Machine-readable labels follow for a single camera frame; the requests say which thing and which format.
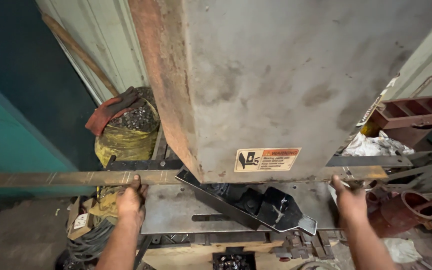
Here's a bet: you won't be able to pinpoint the person's left hand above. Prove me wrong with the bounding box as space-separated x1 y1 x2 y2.
116 174 149 228

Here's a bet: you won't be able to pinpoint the person's right hand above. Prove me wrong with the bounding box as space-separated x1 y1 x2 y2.
331 175 368 229

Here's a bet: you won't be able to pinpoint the long rusty steel bar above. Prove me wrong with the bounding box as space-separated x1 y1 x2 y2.
0 165 389 189

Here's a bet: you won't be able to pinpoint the grey steel flat bar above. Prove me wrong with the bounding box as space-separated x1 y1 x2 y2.
325 155 414 168

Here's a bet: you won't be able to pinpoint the cardboard box with white socket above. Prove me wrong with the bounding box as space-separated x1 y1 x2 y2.
66 197 97 241

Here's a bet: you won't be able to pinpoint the rusty red metal pipe fittings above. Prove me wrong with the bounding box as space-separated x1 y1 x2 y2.
365 180 432 238

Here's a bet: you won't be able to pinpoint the heap of small metal pieces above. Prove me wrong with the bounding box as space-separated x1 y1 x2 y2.
272 230 346 261

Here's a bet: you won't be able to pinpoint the white crumpled plastic sheet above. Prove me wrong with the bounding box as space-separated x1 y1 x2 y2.
341 130 415 157

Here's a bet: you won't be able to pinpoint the yellow sack of metal slugs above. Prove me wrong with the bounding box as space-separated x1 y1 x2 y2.
94 86 161 168

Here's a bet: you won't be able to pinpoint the white plastic bag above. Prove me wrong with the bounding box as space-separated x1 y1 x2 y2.
382 238 424 264

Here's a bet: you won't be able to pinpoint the red and black work glove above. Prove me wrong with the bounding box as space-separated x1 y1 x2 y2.
85 86 147 137

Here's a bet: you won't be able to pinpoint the black angled machine guard plate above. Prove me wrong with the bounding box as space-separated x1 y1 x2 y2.
175 169 318 236

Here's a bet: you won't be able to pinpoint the black bin of metal offcuts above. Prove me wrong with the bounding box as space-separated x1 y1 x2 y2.
212 252 257 270

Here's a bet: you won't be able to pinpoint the large grey metal shearing machine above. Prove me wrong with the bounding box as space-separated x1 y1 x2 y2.
128 0 432 235

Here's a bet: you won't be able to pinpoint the coil of black cable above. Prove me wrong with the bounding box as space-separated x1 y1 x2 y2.
67 218 116 262

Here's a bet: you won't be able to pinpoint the red-brown metal frame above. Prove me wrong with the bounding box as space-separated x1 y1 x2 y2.
370 96 432 148

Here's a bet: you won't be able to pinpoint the long wooden handle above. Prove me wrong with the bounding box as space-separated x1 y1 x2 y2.
40 11 120 97

